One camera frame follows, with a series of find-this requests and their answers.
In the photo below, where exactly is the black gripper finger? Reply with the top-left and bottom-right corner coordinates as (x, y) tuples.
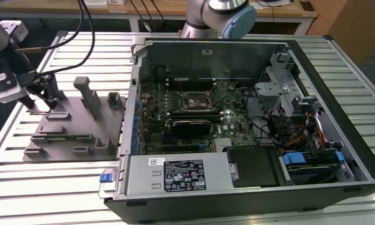
(29, 74), (58, 111)
(17, 92), (34, 110)

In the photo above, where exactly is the metal socket cover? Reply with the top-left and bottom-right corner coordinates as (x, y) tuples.
(205, 88), (216, 107)

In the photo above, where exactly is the green RAM stick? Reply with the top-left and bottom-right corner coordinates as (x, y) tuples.
(45, 135), (81, 142)

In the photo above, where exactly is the grey parts rack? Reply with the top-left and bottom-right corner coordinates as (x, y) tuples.
(22, 76), (127, 163)

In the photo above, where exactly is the wooden desk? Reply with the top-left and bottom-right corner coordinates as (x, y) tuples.
(0, 0), (318, 36)

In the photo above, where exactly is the white cardboard box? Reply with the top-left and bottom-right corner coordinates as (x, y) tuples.
(82, 0), (107, 8)

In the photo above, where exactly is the silver power supply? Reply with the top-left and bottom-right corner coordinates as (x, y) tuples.
(113, 153), (230, 196)

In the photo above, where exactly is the black graphics card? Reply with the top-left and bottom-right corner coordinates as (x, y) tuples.
(169, 120), (212, 136)

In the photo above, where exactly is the black expansion slot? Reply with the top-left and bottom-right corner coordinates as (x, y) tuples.
(161, 145), (200, 152)

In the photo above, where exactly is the silver chipset heatsink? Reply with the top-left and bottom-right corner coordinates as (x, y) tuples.
(214, 138), (234, 150)

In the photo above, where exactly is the green motherboard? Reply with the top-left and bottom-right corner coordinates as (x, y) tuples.
(137, 79), (269, 155)

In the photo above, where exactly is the silver metal drive cage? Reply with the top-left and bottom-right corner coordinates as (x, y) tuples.
(254, 52), (304, 118)

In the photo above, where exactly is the black PC case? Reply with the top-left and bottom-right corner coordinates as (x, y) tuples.
(102, 35), (375, 225)

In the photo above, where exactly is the black plastic shroud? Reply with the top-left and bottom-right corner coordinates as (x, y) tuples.
(222, 145), (284, 188)

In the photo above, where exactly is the hard disk in blue carrier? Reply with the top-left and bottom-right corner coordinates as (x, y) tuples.
(280, 151), (345, 186)

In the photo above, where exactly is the black phone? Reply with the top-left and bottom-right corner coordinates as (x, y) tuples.
(298, 0), (314, 12)

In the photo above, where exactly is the wooden cabinet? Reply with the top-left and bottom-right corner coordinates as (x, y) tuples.
(306, 0), (375, 68)

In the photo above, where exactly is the white camera on black bracket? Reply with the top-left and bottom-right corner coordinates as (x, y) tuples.
(0, 69), (26, 104)

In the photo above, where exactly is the braided cable brass end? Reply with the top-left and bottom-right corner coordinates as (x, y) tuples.
(14, 0), (87, 53)

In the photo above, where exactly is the white box camera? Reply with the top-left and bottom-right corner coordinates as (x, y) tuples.
(0, 20), (29, 45)

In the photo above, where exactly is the thin black cable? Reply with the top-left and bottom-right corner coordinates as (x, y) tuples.
(33, 0), (97, 77)

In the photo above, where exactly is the yellow wire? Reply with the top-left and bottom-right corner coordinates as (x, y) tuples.
(281, 135), (304, 148)

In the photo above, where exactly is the orange wire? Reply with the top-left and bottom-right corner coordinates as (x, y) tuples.
(312, 131), (328, 148)

